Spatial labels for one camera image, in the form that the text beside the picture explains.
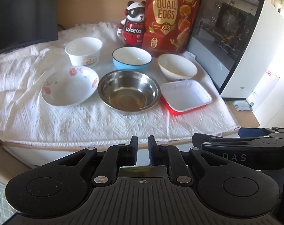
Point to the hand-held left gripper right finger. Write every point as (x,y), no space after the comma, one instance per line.
(151,148)

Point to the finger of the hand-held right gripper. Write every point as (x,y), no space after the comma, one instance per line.
(202,137)
(261,131)

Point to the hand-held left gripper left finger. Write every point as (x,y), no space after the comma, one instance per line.
(134,148)

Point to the red and white plastic tray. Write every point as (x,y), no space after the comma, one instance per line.
(185,96)

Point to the stainless steel bowl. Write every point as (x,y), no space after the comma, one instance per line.
(129,92)

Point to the cream ceramic bowl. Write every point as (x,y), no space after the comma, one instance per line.
(177,66)

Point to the white floral ceramic bowl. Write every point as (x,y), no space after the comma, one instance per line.
(67,89)

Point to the blue ceramic bowl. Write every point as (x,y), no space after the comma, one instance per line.
(132,58)

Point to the white paper bowl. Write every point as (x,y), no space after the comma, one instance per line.
(83,50)

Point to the small green white packet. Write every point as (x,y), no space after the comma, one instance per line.
(241,105)

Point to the white textured cloth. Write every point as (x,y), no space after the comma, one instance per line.
(62,124)

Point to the white computer case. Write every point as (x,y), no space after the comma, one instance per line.
(228,42)

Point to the panda figurine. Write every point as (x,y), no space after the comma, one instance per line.
(132,25)

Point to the red snack bag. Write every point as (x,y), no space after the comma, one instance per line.
(170,16)

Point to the light checked fabric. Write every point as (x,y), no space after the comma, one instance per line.
(0,199)

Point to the black monitor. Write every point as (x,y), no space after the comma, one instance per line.
(20,11)

